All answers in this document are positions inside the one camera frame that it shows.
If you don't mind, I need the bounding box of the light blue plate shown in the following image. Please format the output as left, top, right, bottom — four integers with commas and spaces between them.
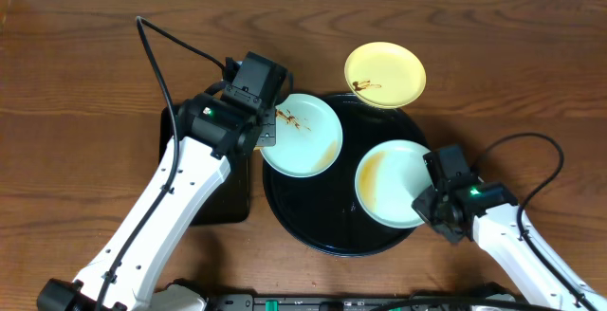
261, 94, 343, 178
354, 139, 432, 229

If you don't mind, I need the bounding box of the black round tray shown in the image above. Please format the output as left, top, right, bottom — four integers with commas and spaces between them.
263, 93, 428, 257

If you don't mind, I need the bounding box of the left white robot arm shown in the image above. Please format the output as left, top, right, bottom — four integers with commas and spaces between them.
36, 93, 276, 311

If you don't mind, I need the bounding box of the black rectangular tray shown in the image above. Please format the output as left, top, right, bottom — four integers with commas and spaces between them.
158, 104, 250, 227

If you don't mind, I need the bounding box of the yellow plate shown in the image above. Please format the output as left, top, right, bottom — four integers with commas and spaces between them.
344, 42, 427, 109

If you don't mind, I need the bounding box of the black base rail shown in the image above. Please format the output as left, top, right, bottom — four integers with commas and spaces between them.
156, 281, 565, 311

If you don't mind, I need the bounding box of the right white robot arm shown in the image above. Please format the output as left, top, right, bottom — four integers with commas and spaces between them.
412, 183, 606, 310

